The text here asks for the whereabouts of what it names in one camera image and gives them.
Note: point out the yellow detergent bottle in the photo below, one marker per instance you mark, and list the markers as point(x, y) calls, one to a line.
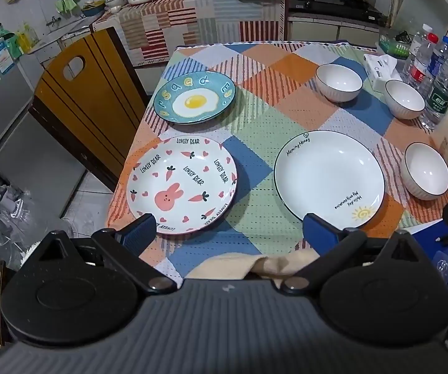
point(27, 38)

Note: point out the white tissue pack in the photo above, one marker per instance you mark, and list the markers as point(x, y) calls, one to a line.
point(379, 70)

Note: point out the red cap water bottle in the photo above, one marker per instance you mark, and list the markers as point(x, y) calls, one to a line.
point(422, 68)

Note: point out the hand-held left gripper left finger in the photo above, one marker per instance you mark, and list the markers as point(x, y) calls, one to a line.
point(140, 232)

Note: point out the green hanging cloth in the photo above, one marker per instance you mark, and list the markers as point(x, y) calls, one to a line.
point(68, 4)

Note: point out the white base cabinet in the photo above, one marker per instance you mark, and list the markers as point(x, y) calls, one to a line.
point(333, 29)

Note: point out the checkered colourful tablecloth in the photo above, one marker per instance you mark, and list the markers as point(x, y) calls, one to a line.
point(270, 124)

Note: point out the blue cap water bottle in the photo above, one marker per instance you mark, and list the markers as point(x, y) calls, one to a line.
point(439, 60)

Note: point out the white bowl with dark rim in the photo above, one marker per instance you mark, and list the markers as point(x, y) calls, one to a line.
point(339, 81)
point(405, 99)
point(426, 171)

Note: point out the green plastic basket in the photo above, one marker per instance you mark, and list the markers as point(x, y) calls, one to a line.
point(391, 48)

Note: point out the blue basin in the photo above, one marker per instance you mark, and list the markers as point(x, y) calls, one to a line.
point(92, 9)

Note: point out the blue fried egg plate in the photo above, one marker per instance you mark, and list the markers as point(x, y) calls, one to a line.
point(194, 97)

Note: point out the red striped patchwork counter cloth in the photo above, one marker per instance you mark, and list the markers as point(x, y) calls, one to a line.
point(193, 19)

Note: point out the wooden chair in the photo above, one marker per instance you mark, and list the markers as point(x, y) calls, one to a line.
point(87, 101)

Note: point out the white plate with sun print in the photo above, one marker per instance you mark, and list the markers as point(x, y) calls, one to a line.
point(327, 177)

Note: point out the grey refrigerator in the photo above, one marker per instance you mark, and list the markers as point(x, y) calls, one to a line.
point(17, 124)

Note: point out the beige cloth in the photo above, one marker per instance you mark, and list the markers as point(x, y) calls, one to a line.
point(228, 265)

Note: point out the black gas stove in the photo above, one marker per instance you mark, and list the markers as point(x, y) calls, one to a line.
point(333, 6)

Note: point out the green label water bottle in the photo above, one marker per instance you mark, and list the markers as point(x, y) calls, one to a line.
point(442, 93)

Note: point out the blue paper sheet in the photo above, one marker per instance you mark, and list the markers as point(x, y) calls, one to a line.
point(426, 233)

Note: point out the clear water bottle white cap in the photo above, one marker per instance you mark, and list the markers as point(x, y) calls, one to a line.
point(416, 52)

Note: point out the black packet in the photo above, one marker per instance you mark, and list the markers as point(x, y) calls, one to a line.
point(402, 37)

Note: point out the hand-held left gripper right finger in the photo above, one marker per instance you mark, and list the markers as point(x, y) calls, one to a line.
point(318, 230)

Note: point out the pink rabbit print plate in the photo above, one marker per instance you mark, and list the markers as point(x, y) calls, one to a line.
point(181, 185)

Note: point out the green detergent bottle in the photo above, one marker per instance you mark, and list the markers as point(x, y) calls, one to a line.
point(9, 41)

